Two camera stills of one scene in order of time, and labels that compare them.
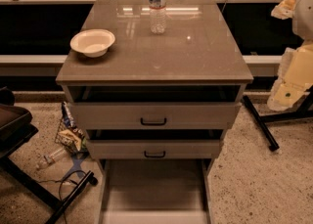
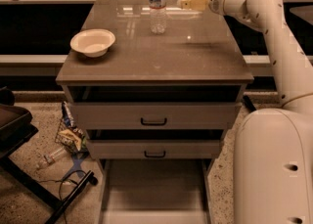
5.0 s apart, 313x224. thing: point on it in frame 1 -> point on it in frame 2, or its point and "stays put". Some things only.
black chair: [16, 124] stays put
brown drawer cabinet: [154, 84] stays put
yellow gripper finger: [285, 10] -> [200, 3]
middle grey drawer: [150, 150] stays put
